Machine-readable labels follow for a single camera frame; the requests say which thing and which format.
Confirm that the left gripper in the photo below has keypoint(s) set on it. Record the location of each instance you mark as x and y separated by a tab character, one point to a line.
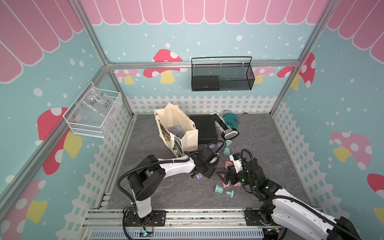
209	173

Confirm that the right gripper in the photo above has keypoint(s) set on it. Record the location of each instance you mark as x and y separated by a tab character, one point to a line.
233	173

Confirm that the blue hourglass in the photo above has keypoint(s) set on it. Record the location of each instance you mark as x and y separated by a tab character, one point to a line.
178	132

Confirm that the cream canvas tote bag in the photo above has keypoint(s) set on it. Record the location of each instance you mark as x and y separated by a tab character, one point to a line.
172	116

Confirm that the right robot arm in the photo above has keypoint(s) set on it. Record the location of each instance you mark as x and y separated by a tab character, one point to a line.
279	207

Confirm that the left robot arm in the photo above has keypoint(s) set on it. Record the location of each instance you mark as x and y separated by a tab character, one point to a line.
140	183

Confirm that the teal hourglass by brush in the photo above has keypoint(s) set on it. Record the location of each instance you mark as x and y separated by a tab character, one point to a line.
227	150

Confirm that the green hourglass front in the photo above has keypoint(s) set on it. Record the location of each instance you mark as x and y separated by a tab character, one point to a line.
220	190

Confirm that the plastic bag in basket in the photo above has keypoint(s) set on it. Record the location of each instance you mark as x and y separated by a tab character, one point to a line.
96	105

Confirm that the black flat box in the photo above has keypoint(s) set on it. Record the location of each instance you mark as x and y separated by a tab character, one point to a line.
205	124

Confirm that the black white hair brush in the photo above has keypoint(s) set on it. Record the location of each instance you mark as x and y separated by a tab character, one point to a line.
227	133

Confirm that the green rubber glove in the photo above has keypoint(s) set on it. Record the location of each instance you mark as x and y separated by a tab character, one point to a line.
231	120

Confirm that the black box in basket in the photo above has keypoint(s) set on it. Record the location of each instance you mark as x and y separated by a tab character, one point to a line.
205	83

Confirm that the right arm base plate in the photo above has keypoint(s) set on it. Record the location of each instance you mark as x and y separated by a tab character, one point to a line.
259	217

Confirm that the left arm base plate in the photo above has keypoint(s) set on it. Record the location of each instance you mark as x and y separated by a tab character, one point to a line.
154	219

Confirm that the black mesh wall basket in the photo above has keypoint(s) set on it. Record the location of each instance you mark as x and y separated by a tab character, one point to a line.
235	73

